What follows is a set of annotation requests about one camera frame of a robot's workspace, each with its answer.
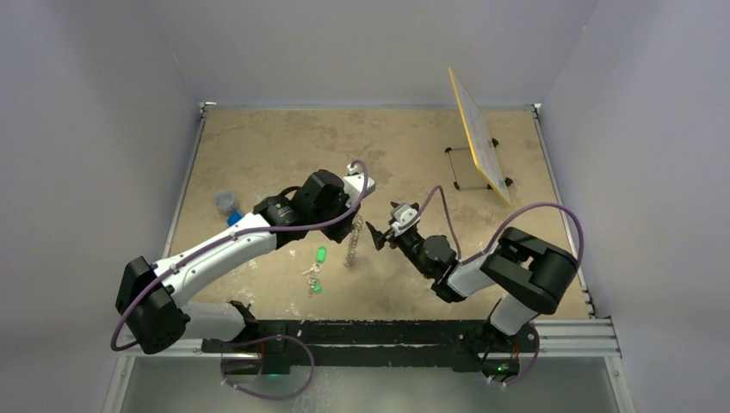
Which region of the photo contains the green key tag with key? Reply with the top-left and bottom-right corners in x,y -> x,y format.
308,277 -> 322,297

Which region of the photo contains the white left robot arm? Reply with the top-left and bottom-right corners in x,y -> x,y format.
110,163 -> 376,354

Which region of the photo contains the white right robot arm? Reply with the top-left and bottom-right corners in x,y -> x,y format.
366,223 -> 578,350

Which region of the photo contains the blue box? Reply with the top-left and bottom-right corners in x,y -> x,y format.
226,211 -> 244,227

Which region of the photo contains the clear jar of paperclips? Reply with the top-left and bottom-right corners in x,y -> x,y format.
213,190 -> 238,216

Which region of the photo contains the metal whiteboard stand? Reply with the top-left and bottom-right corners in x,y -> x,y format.
443,138 -> 514,192

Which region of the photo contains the yellow framed whiteboard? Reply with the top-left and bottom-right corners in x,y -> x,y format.
449,67 -> 512,206

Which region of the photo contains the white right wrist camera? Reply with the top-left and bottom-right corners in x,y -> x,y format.
390,201 -> 420,236

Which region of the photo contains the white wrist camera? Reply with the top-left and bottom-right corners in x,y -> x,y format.
390,201 -> 420,236
342,163 -> 376,203

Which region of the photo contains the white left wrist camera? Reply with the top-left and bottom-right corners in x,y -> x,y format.
342,163 -> 376,203

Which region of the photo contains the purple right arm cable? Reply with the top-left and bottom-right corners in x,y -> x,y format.
396,185 -> 585,274

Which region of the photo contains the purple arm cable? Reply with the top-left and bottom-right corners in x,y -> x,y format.
110,159 -> 371,353
396,185 -> 585,274

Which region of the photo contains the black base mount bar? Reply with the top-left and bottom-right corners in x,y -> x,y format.
201,319 -> 540,378

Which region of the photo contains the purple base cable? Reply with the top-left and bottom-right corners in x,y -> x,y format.
220,334 -> 316,401

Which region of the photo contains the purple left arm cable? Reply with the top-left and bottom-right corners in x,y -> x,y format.
110,159 -> 371,353

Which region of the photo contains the aluminium table rail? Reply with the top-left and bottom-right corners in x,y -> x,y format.
102,102 -> 217,413

